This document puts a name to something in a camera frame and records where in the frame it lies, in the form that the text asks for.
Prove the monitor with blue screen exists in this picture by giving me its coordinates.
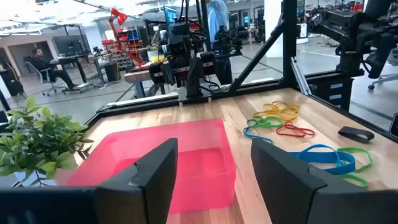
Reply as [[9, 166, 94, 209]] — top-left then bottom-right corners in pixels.
[[163, 5, 178, 28]]

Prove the silver metal bracket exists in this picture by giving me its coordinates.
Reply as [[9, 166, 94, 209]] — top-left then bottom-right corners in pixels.
[[290, 57, 312, 96]]

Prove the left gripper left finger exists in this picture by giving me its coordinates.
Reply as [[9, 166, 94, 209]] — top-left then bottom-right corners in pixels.
[[94, 138, 179, 224]]

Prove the office chair base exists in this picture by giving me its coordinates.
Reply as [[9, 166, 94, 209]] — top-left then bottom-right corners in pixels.
[[368, 46, 398, 91]]

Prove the small black block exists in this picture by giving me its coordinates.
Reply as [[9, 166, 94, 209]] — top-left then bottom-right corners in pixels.
[[337, 126, 376, 144]]

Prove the parts shelf with red bins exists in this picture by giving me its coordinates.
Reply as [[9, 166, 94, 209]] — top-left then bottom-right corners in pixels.
[[101, 27, 144, 70]]

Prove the black computer monitor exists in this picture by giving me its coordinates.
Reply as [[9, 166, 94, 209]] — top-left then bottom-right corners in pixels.
[[52, 35, 85, 57]]

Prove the red rubber band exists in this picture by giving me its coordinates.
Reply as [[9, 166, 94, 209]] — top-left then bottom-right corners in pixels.
[[275, 121, 316, 138]]

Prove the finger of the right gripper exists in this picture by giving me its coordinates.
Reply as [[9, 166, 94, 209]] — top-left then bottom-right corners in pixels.
[[160, 63, 176, 86], [186, 57, 205, 96]]

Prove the black aluminium table frame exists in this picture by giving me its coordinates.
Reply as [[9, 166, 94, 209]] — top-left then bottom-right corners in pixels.
[[83, 0, 398, 142]]

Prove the black office desk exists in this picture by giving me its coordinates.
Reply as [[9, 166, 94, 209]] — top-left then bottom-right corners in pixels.
[[49, 52, 110, 93]]

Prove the grey office chair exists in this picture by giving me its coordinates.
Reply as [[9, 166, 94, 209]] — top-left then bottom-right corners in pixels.
[[24, 60, 68, 96]]

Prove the wooden workbench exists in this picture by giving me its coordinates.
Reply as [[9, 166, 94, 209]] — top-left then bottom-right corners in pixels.
[[123, 67, 170, 100]]

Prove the red desk lamp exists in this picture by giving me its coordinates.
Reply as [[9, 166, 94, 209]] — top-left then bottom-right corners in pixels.
[[108, 7, 144, 68]]

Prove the thin blue rubber band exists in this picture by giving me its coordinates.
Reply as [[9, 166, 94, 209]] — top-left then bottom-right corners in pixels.
[[243, 123, 274, 145]]

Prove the black drawer cabinet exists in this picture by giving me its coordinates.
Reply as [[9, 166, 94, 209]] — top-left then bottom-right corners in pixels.
[[306, 76, 354, 112]]

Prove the person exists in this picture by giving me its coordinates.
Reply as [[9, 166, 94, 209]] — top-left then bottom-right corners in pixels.
[[30, 47, 78, 90], [206, 0, 233, 85]]

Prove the small green potted plant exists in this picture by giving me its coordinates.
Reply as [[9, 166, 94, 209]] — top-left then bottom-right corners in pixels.
[[0, 95, 95, 187]]

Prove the green rubber band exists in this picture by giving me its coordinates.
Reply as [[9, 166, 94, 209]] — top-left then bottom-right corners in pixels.
[[336, 146, 373, 174], [247, 115, 285, 129], [338, 173, 369, 189]]

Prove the pink translucent plastic bin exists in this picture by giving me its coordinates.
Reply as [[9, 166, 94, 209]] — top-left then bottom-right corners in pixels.
[[63, 118, 237, 215]]

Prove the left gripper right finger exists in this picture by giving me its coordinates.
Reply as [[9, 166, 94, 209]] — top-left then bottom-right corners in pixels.
[[251, 138, 370, 224]]

